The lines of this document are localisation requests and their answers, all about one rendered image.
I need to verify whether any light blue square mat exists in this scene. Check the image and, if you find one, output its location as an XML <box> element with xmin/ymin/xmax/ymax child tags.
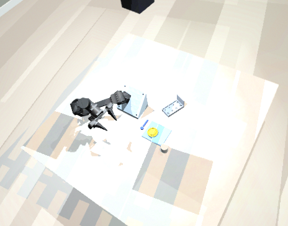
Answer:
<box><xmin>142</xmin><ymin>121</ymin><xmax>172</xmax><ymax>146</ymax></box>

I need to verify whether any yellow round plate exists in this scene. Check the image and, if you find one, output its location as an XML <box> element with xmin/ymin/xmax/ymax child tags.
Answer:
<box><xmin>147</xmin><ymin>127</ymin><xmax>158</xmax><ymax>137</ymax></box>

